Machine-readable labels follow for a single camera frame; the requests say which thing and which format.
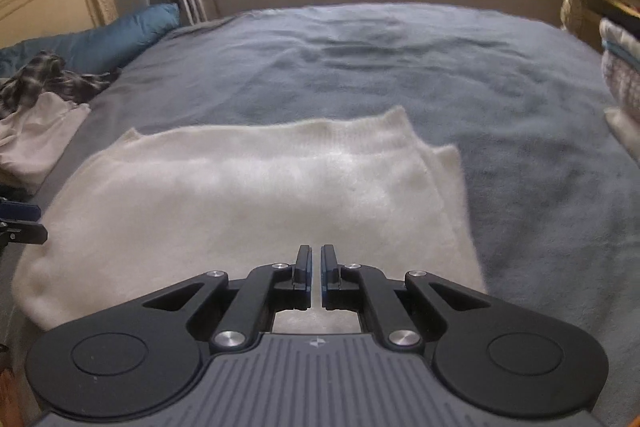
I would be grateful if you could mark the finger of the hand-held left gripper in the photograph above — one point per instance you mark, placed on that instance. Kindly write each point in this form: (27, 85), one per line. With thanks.
(17, 210)
(22, 233)

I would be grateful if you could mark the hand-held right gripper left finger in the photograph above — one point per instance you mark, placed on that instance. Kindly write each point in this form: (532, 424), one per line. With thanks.
(305, 267)

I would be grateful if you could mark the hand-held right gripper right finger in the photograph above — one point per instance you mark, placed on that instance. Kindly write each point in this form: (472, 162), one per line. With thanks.
(325, 269)

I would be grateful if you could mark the cream fleece sweater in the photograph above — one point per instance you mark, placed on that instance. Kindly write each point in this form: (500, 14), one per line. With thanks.
(250, 197)

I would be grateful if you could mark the white shirt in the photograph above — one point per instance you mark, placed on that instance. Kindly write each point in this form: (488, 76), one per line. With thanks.
(35, 137)

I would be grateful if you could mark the plaid shirt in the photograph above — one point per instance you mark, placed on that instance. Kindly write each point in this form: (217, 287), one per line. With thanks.
(40, 79)

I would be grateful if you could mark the teal pillow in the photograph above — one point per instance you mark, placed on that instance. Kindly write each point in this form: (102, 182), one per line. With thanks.
(115, 37)

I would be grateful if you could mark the grey bed blanket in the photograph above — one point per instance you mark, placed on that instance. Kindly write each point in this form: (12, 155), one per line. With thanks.
(400, 67)

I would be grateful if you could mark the stack of folded towels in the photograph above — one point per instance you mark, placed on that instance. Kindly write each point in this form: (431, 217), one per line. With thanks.
(622, 72)

